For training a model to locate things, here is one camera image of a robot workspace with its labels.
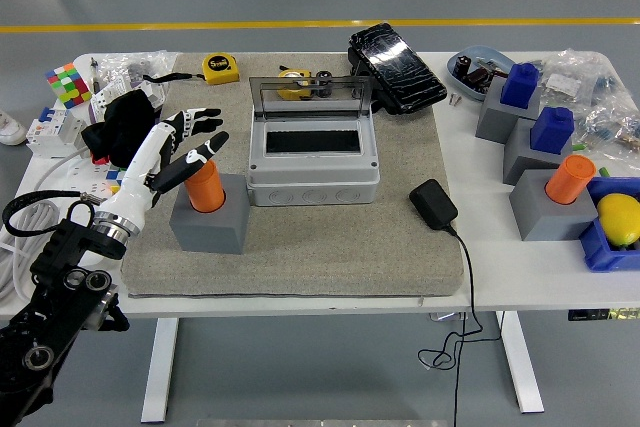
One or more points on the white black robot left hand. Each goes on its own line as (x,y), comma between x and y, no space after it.
(142,167)

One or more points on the orange cylinder battery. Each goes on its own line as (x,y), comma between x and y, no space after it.
(205,192)

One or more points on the grey electrical box body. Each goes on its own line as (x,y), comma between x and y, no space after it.
(310,172)

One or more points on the smoky transparent box lid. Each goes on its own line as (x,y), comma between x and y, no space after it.
(340,103)

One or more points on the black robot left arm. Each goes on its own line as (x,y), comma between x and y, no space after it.
(50,262)

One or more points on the white dotted card box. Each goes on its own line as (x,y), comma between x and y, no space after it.
(102,102)

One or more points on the small colourful puzzle cube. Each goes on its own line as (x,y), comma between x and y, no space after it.
(116,178)

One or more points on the black cloth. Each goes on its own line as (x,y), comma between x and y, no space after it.
(120,129)

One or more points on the small white module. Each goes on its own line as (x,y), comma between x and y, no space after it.
(155,93)

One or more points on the grey cube holder round hole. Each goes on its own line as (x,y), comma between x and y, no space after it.
(210,232)

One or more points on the white circuit breaker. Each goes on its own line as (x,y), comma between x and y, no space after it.
(52,132)

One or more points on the clear plastic bag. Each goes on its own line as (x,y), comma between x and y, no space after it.
(130,64)

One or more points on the silver pen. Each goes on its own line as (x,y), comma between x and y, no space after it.
(93,74)

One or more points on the large colourful puzzle cube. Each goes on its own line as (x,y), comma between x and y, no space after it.
(67,85)

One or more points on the square yellow tape measure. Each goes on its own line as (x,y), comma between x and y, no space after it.
(220,69)

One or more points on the white shoe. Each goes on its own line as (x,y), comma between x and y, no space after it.
(10,129)

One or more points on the round yellow tape measure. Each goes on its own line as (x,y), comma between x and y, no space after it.
(292,89)

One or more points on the grey-brown mat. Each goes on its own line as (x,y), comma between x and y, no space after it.
(325,247)

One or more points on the black silver capacitor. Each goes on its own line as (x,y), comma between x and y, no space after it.
(324,84)

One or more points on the white table leg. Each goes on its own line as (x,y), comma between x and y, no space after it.
(522,362)
(160,367)

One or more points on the glossy black case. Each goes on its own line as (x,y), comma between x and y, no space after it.
(397,69)

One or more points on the black power adapter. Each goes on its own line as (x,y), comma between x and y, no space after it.
(433,204)

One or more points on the black capacitor in dish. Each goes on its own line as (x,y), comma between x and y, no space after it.
(462,66)

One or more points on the brown component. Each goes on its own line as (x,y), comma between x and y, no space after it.
(479,78)

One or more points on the blue-grey dish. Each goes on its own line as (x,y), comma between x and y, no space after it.
(482,54)

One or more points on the blue block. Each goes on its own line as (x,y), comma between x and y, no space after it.
(520,87)
(552,131)

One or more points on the orange cylinder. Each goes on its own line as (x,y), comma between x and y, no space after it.
(570,179)

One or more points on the clear bag of parts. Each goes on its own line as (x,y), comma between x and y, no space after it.
(575,74)
(610,122)

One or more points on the blue plastic bin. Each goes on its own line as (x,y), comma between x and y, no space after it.
(607,257)

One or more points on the yellow lemon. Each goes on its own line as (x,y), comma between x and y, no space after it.
(620,219)

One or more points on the black table control panel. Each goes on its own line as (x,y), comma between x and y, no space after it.
(600,314)

